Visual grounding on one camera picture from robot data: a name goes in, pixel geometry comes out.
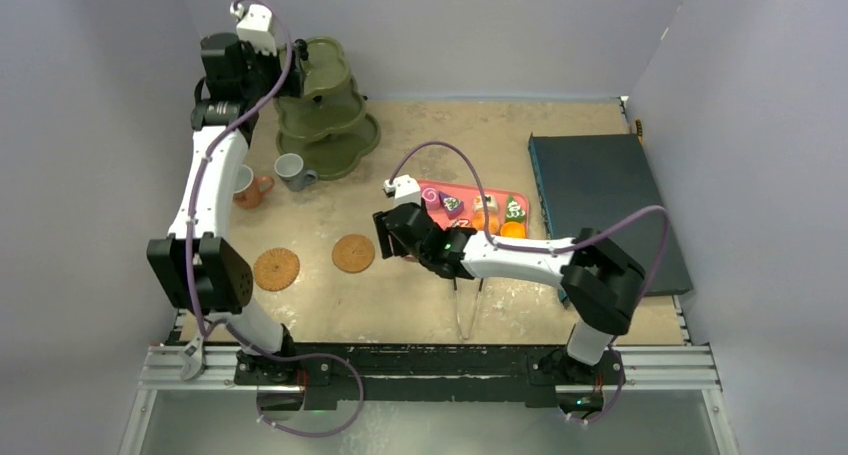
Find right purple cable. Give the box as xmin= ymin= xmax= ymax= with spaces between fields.
xmin=388 ymin=140 xmax=672 ymax=427

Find grey mug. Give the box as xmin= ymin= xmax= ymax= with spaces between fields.
xmin=274 ymin=153 xmax=319 ymax=192

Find dark grey flat box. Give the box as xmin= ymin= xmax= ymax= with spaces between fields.
xmin=528 ymin=134 xmax=693 ymax=296

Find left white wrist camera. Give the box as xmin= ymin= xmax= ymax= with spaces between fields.
xmin=236 ymin=4 xmax=278 ymax=56

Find black cat-paw tongs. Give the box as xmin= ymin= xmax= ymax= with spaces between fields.
xmin=451 ymin=279 xmax=485 ymax=342

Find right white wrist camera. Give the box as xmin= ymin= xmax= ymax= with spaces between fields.
xmin=383 ymin=175 xmax=422 ymax=208

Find yellow egg tart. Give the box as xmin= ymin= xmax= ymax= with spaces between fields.
xmin=499 ymin=221 xmax=527 ymax=239

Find green three-tier stand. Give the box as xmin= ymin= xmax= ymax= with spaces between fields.
xmin=274 ymin=36 xmax=381 ymax=181

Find orange mug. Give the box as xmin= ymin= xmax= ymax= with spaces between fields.
xmin=233 ymin=165 xmax=275 ymax=209

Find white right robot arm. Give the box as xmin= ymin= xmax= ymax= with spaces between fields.
xmin=373 ymin=203 xmax=654 ymax=382

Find pink swirl roll cake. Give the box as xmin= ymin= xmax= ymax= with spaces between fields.
xmin=421 ymin=186 xmax=441 ymax=211

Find pink serving tray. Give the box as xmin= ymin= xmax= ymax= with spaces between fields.
xmin=418 ymin=180 xmax=530 ymax=235

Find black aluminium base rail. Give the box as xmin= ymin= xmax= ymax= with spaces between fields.
xmin=139 ymin=343 xmax=720 ymax=413

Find paw print bun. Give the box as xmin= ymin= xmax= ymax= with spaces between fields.
xmin=471 ymin=210 xmax=500 ymax=235

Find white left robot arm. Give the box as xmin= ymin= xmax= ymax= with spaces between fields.
xmin=146 ymin=33 xmax=308 ymax=384

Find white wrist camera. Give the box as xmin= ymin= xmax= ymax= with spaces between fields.
xmin=383 ymin=175 xmax=422 ymax=208
xmin=236 ymin=4 xmax=278 ymax=56

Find left woven coaster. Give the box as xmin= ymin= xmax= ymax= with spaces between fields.
xmin=253 ymin=247 xmax=300 ymax=292

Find purple triangle cake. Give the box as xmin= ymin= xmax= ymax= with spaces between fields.
xmin=439 ymin=192 xmax=464 ymax=220

